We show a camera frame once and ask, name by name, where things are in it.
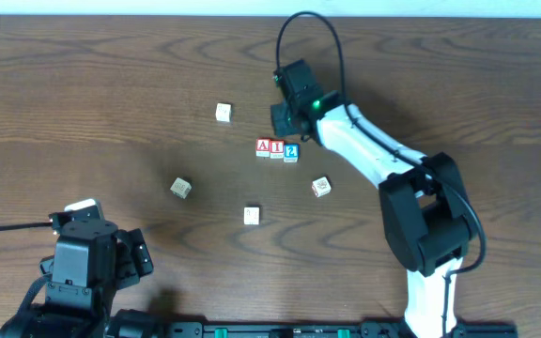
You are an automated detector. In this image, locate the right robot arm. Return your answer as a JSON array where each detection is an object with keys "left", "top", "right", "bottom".
[{"left": 270, "top": 91, "right": 487, "bottom": 337}]

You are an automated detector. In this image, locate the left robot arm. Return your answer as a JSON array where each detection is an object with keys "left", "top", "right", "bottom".
[{"left": 0, "top": 206, "right": 164, "bottom": 338}]

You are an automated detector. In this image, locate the wooden block with M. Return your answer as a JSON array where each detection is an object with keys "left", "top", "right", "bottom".
[{"left": 312, "top": 177, "right": 332, "bottom": 197}]

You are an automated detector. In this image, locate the red letter A block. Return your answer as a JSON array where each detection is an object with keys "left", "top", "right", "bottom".
[{"left": 255, "top": 138, "right": 271, "bottom": 158}]

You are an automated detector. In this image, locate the red letter I block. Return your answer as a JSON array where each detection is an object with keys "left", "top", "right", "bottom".
[{"left": 270, "top": 140, "right": 285, "bottom": 159}]

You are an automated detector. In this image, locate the wooden block green side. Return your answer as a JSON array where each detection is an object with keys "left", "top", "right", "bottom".
[{"left": 170, "top": 177, "right": 192, "bottom": 199}]

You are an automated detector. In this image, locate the blue number 2 block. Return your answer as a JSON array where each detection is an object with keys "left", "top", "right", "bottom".
[{"left": 283, "top": 144, "right": 300, "bottom": 163}]

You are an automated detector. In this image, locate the plain wooden block upper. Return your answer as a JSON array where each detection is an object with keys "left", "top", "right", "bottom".
[{"left": 215, "top": 102, "right": 232, "bottom": 123}]

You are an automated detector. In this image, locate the wooden block blue H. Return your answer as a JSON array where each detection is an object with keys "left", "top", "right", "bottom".
[{"left": 243, "top": 207, "right": 260, "bottom": 225}]

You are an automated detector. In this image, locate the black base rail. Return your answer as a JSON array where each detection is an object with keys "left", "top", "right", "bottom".
[{"left": 164, "top": 321, "right": 518, "bottom": 338}]

